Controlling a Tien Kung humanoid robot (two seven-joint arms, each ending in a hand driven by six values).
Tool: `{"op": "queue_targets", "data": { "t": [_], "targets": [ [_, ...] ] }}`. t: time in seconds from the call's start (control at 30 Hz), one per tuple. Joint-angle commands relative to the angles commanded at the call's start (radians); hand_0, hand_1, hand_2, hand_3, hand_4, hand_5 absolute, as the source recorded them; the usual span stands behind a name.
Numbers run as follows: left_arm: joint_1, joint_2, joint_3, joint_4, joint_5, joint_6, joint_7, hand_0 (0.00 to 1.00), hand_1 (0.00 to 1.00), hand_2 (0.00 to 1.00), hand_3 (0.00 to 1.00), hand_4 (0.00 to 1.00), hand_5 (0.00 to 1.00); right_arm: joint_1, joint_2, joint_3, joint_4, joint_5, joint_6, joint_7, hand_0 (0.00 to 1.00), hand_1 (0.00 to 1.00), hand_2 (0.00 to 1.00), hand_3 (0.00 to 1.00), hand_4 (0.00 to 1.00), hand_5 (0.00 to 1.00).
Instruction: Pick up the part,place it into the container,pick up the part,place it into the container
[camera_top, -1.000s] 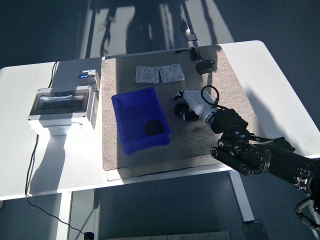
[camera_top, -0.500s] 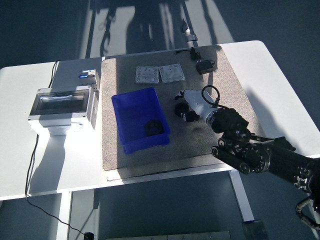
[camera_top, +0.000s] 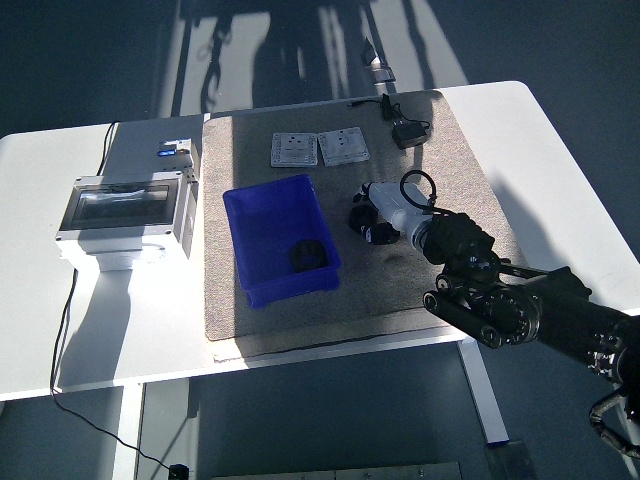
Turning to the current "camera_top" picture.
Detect black adapter cord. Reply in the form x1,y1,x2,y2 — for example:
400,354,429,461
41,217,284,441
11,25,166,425
347,93,431,132

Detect dark table foot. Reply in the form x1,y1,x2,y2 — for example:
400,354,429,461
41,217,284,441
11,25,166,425
483,439,539,480

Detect white table leg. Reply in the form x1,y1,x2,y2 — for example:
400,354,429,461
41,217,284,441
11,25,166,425
455,339,511,446
110,383,146,480

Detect blue plastic box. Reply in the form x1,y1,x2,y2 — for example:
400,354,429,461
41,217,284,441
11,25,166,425
222,173,343,309

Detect white enclosure with clear lid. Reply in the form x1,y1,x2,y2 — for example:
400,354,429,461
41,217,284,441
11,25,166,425
53,169,200,274

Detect large black nut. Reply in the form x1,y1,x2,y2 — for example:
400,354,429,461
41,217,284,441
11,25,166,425
288,238,329,275

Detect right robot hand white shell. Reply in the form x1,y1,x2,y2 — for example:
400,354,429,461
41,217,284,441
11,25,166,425
349,181,432,246

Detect circuit breaker with blue label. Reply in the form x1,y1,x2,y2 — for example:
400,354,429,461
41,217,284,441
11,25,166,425
156,138,201,184

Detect white socket panel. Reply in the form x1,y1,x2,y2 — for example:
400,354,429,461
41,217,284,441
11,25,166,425
317,126,372,167
270,131,320,168

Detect small black nut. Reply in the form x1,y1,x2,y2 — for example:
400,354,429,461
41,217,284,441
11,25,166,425
348,204,379,234

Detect grey-brown mat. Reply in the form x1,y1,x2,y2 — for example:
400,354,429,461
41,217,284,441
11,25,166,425
202,89,540,357

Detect black power adapter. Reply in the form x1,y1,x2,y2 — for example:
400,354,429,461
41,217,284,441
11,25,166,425
391,119,431,150

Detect thin black cable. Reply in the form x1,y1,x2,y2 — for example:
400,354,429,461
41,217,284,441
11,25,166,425
48,121,174,471

